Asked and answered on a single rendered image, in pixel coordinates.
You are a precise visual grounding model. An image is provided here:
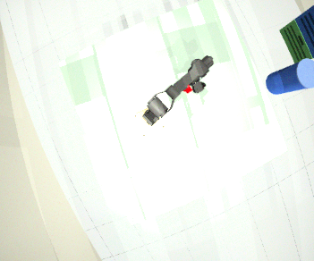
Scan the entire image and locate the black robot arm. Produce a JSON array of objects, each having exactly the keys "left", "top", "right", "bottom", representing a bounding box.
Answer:
[{"left": 142, "top": 55, "right": 214, "bottom": 127}]

